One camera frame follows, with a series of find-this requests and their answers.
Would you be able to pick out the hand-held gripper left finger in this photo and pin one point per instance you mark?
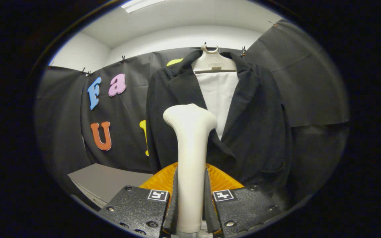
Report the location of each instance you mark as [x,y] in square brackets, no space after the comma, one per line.
[174,211]

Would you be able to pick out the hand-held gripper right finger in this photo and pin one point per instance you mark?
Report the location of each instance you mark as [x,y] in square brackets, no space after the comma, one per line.
[208,211]

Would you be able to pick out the white garment steamer head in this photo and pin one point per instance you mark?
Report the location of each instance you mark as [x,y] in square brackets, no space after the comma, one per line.
[190,148]

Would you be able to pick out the black jacket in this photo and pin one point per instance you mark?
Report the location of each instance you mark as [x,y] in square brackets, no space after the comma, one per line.
[260,132]

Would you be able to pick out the grey cabinet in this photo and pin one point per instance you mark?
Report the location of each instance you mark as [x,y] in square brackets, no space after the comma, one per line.
[104,178]

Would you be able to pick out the white mannequin torso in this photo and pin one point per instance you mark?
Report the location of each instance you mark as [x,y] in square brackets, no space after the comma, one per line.
[218,96]

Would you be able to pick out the black backdrop cloth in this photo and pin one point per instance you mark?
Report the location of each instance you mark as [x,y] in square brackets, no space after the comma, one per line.
[309,82]

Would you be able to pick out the ceiling light panel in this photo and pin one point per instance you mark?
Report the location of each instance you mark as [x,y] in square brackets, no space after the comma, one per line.
[137,5]

